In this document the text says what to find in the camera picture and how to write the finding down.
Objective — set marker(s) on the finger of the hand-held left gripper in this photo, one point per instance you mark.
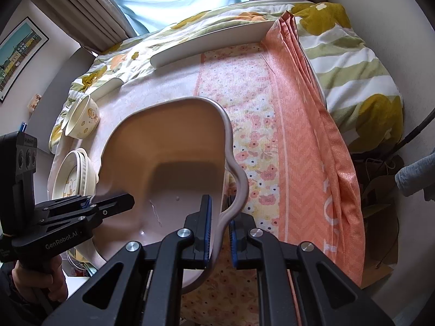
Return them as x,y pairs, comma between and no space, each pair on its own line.
102,203
86,220

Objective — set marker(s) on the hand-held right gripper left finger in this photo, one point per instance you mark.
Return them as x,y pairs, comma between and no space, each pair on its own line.
190,241

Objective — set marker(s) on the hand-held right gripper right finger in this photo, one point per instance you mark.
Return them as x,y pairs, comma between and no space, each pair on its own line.
251,244

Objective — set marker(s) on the patterned plate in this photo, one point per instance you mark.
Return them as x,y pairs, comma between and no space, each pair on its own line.
68,181

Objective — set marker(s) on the white plate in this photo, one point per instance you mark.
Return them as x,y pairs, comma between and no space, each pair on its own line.
86,163

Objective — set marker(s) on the pink square baking dish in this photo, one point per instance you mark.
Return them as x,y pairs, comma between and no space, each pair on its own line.
176,149

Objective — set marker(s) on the person's left hand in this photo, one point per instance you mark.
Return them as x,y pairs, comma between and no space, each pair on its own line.
30,283

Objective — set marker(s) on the cream bowl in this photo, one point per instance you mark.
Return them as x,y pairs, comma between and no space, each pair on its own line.
81,117

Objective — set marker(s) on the orange patterned cloth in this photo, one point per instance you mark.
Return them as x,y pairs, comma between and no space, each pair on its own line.
316,149

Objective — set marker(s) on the pale floral tablecloth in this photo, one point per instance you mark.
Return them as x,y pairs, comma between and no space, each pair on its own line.
251,119

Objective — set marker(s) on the cardboard box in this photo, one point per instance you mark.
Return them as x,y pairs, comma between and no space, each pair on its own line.
379,273

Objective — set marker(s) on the framed picture of houses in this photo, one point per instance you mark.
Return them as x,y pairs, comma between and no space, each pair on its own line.
20,57

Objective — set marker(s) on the grey headboard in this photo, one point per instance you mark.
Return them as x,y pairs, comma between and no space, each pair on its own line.
83,64

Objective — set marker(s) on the floral striped blanket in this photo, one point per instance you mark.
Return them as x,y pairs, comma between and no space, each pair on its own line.
360,71

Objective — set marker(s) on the light blue cloth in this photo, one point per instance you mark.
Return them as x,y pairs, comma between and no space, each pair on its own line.
176,0

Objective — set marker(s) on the short white table rail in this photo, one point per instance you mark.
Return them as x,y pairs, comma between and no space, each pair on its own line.
107,88

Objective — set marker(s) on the long white table rail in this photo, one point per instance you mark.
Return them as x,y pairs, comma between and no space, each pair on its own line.
217,44

